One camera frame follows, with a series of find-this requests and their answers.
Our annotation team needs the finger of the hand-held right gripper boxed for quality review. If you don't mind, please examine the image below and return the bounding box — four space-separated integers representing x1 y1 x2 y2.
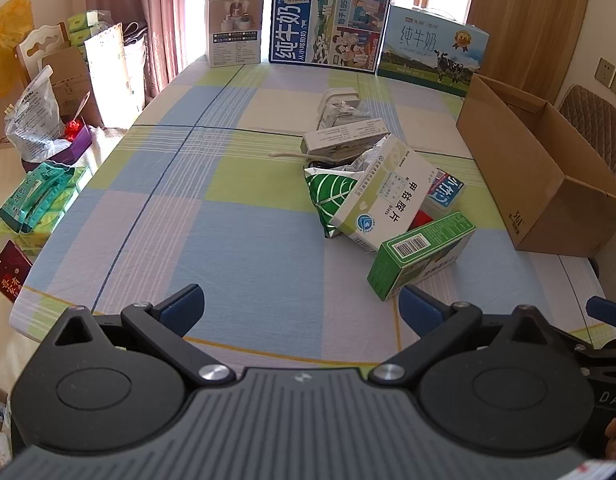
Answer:
586 296 616 333
573 342 616 381

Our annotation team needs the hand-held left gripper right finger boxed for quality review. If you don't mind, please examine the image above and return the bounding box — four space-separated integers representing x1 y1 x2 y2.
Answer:
369 284 589 387

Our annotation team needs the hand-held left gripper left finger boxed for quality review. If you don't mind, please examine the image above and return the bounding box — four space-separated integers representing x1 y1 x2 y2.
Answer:
40 284 237 388

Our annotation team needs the clear case with blue label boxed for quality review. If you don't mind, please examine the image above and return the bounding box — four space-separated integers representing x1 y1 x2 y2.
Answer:
421 168 465 211

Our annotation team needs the clear bag with metal hook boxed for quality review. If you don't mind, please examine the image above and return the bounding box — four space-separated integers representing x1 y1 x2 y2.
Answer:
328 101 369 123

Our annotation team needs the green medicine box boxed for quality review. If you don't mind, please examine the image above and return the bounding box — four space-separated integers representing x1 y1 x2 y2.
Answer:
367 211 477 301

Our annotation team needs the small red packet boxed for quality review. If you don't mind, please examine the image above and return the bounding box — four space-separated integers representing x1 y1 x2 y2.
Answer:
407 210 435 232

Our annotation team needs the white medicine box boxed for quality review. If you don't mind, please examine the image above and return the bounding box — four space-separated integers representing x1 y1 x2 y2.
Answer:
332 135 439 256

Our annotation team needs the green leaf foil pouch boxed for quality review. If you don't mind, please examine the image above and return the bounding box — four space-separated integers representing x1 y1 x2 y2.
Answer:
304 152 383 239

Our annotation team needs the pile of green tissue packets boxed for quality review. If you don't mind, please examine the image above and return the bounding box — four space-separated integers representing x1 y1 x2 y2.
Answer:
0 161 92 253

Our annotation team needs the dark red gift box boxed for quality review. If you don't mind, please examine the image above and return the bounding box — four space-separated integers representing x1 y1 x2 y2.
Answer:
0 240 34 304

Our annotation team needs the long white paper box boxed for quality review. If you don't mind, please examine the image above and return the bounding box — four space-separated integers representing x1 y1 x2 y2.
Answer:
302 118 390 162

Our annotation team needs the brown quilted chair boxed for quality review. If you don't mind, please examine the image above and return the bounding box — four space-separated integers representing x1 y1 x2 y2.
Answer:
557 85 616 196

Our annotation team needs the printed white plastic bag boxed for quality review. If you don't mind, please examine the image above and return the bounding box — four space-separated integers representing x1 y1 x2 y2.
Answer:
4 67 72 163

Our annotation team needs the white paper bag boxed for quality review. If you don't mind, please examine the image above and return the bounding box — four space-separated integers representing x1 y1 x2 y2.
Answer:
84 22 146 129

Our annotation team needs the small brown cardboard box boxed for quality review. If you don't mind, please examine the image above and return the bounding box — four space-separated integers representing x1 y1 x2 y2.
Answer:
42 47 104 129

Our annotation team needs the green milk carton box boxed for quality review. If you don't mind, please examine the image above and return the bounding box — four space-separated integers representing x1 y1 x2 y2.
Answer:
377 5 490 98

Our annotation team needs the white product box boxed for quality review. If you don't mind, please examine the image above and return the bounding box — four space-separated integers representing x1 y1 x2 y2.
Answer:
205 0 264 69

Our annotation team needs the stack of green tissue boxes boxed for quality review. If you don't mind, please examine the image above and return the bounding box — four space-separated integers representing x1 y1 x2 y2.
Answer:
66 10 121 50

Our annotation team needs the pink curtain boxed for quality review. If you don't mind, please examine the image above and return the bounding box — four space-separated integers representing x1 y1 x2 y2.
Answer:
82 0 229 113

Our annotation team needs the blue milk carton box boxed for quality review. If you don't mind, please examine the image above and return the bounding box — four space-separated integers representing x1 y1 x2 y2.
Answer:
269 0 391 76

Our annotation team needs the white chair back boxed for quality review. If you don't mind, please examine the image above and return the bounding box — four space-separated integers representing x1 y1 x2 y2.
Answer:
16 22 69 92

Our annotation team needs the yellow plastic bag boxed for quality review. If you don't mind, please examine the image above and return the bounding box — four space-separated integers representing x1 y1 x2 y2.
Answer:
0 0 35 99

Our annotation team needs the beige wall socket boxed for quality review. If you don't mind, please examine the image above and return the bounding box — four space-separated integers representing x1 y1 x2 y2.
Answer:
594 57 616 102

